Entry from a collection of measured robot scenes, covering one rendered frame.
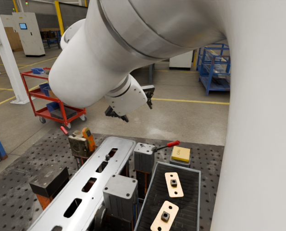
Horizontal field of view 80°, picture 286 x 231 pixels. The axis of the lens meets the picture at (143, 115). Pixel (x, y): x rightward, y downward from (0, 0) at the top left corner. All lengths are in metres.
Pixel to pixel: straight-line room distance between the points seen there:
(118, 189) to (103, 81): 0.41
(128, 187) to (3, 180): 1.00
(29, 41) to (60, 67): 10.61
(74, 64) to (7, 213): 1.07
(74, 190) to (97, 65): 0.60
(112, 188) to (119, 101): 0.28
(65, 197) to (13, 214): 0.50
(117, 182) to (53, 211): 0.25
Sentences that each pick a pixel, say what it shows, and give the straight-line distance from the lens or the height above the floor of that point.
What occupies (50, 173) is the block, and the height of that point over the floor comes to 1.03.
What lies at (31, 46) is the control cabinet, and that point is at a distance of 10.86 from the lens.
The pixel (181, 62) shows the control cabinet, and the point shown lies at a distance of 6.78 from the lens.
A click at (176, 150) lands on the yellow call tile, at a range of 0.65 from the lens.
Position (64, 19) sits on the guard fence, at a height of 1.65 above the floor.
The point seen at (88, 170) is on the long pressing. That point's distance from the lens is 0.83.
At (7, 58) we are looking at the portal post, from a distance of 4.47.
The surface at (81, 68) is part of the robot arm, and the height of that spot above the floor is 1.52.
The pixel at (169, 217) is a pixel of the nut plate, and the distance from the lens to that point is 0.48.
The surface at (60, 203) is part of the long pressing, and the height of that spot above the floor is 1.00.
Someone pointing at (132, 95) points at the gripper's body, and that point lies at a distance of 0.46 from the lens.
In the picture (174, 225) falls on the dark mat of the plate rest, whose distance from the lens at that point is 0.48.
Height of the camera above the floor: 1.57
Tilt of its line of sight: 28 degrees down
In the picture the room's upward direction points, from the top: straight up
